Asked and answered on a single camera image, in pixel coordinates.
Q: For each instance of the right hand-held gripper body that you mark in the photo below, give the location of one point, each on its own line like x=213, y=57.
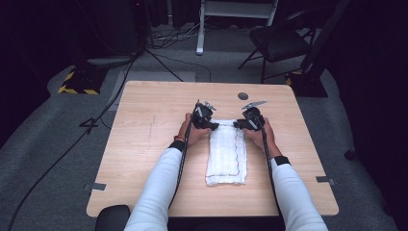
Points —
x=254, y=118

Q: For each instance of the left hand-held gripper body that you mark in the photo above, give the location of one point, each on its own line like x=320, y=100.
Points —
x=201, y=118

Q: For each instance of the white towel with stitched border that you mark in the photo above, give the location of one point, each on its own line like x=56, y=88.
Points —
x=226, y=154

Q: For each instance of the person's left hand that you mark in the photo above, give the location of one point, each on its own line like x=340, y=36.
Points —
x=195, y=135

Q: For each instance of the person's right hand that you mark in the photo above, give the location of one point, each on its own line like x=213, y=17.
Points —
x=264, y=139

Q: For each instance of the dark round table grommet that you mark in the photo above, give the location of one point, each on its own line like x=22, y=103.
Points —
x=242, y=95

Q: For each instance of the black folding chair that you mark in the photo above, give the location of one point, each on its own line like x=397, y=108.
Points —
x=277, y=41

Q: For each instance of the grey tape strip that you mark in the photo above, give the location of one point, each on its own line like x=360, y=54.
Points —
x=95, y=186
x=325, y=180

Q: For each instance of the small black floor object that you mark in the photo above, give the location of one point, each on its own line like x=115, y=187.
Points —
x=350, y=154

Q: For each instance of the black equipment case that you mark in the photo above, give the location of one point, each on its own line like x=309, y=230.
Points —
x=109, y=29

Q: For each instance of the black chair armrest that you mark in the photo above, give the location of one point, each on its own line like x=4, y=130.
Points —
x=112, y=218

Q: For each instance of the white desk frame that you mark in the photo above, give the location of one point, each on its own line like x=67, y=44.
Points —
x=205, y=29

